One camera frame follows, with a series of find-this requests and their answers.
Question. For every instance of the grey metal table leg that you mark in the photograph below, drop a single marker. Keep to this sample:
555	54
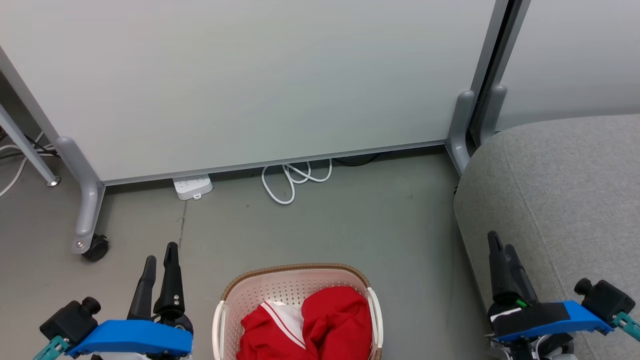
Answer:
27	147

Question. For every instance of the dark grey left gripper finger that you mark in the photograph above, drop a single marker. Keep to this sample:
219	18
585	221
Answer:
171	285
144	295

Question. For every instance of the grey partition foot with caster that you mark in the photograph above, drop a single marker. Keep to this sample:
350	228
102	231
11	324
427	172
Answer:
89	200

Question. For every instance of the red and white striped garment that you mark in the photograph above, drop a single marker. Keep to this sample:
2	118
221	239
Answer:
262	330

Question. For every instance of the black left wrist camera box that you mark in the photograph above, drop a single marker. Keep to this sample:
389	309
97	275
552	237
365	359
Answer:
70	321

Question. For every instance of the large white partition panel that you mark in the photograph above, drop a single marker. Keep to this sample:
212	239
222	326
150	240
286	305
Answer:
250	80

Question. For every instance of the white power strip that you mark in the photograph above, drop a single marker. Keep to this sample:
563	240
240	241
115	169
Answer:
192	186

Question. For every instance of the plain red garment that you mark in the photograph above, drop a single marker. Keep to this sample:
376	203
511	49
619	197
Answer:
335	320

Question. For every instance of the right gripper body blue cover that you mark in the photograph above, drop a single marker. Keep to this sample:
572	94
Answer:
550	317

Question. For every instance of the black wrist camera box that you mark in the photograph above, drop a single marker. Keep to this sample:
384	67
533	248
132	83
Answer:
70	321
605	300

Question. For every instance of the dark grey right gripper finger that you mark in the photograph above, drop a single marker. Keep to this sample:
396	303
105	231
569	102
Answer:
500	275
520	277

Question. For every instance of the grey fabric sofa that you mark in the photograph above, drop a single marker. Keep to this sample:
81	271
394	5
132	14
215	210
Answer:
565	200

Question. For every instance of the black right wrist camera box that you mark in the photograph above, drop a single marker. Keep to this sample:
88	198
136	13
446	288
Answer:
605	300

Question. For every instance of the narrow white partition panel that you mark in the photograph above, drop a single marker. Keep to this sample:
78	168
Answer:
575	55

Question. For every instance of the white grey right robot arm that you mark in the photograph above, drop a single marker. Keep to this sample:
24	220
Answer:
547	349

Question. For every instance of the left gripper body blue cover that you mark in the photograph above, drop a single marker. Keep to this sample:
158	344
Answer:
130	337

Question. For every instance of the black caster wheel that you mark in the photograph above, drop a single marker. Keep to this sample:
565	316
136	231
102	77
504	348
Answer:
96	248

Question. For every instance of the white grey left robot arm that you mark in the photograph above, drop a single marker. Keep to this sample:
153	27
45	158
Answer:
130	357

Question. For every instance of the beige plastic laundry basket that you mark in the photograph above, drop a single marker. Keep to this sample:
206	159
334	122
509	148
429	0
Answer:
280	287

